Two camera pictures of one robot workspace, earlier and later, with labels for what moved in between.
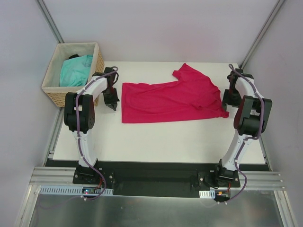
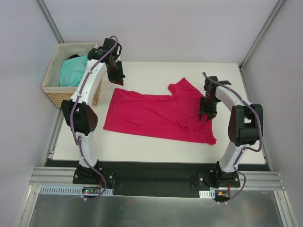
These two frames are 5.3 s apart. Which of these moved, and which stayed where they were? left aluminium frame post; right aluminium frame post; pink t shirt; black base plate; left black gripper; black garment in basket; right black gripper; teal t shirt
Moved: right black gripper; left black gripper; pink t shirt
Stayed: black base plate; black garment in basket; left aluminium frame post; teal t shirt; right aluminium frame post
